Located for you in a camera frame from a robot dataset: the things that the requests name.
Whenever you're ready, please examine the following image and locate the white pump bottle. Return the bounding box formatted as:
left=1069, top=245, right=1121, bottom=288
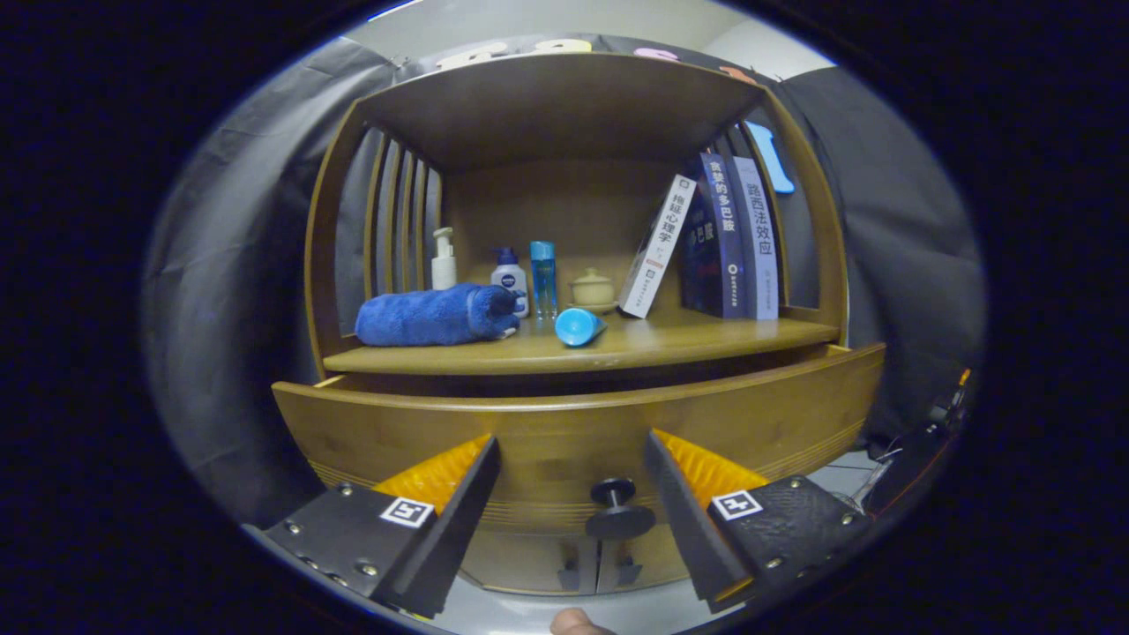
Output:
left=430, top=227, right=458, bottom=292

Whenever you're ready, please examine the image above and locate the dark blue book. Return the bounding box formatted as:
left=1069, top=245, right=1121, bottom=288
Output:
left=679, top=152, right=746, bottom=320

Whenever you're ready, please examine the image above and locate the wooden cabinet door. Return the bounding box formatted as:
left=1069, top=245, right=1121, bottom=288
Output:
left=598, top=525, right=693, bottom=592
left=459, top=529, right=601, bottom=594

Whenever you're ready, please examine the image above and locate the blue folded towel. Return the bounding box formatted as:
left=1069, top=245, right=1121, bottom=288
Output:
left=355, top=282, right=521, bottom=347

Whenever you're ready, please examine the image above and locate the clear blue bottle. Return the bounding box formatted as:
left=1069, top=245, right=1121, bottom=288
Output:
left=529, top=241, right=558, bottom=320

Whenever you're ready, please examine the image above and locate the white book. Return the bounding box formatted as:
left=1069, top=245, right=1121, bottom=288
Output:
left=617, top=174, right=699, bottom=320

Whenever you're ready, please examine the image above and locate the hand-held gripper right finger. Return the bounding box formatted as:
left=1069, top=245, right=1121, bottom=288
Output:
left=642, top=429, right=876, bottom=616

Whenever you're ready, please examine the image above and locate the white bottle with blue cap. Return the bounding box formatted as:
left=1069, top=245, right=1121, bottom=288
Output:
left=490, top=247, right=530, bottom=318

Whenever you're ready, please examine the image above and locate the wooden countertop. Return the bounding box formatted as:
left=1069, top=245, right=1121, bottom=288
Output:
left=322, top=304, right=841, bottom=376

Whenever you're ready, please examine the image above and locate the beige lidded teacup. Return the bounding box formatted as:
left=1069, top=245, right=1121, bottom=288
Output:
left=567, top=267, right=618, bottom=315

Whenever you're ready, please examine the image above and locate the blue and white tube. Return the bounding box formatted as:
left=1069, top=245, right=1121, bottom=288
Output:
left=554, top=307, right=608, bottom=348

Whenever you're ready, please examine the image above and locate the black device with orange tip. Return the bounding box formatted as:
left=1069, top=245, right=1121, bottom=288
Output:
left=863, top=368, right=971, bottom=517

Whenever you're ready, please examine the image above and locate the lavender book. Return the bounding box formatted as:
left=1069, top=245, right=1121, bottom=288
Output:
left=732, top=156, right=781, bottom=321

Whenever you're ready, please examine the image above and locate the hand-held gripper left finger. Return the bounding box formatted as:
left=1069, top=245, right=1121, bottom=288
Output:
left=243, top=434, right=504, bottom=621

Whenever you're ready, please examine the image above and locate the black backdrop cloth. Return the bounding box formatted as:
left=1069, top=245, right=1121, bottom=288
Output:
left=141, top=34, right=987, bottom=530

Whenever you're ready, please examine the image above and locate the wooden cabinet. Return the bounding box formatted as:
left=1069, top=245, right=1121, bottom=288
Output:
left=304, top=51, right=849, bottom=596

